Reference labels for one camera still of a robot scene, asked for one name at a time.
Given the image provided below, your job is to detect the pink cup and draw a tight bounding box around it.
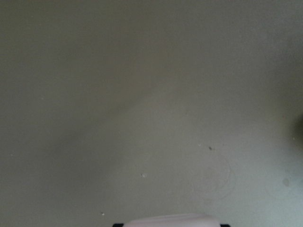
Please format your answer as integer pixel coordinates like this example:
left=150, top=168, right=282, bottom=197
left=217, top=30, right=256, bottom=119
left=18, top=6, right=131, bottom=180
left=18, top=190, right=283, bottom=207
left=124, top=213, right=221, bottom=227

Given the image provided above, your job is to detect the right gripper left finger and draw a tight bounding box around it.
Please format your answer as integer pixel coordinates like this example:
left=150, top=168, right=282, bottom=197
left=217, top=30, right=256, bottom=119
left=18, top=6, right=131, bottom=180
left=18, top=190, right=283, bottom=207
left=112, top=223, right=124, bottom=227

